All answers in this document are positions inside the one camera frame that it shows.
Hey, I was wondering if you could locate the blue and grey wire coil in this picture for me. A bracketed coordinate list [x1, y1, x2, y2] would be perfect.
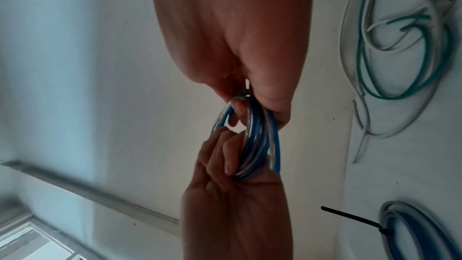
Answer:
[210, 91, 283, 182]
[378, 200, 462, 260]

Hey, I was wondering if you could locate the person's left hand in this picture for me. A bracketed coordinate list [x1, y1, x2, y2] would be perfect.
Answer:
[180, 126, 294, 260]

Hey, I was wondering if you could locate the white skirting board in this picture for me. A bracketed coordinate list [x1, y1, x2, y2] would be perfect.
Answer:
[0, 160, 181, 238]

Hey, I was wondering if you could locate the person's right hand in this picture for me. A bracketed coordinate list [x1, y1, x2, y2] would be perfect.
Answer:
[146, 0, 315, 131]

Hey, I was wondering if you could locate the white window frame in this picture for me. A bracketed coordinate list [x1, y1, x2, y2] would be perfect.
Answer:
[0, 196, 95, 260]

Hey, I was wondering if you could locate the tied blue and grey wire coil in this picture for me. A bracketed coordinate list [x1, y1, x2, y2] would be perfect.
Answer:
[378, 200, 462, 260]

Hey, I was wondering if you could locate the black cable tie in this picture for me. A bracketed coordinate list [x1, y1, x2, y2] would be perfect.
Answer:
[321, 206, 396, 238]

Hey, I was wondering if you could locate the green wire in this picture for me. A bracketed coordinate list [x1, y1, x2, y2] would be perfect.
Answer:
[355, 0, 454, 101]

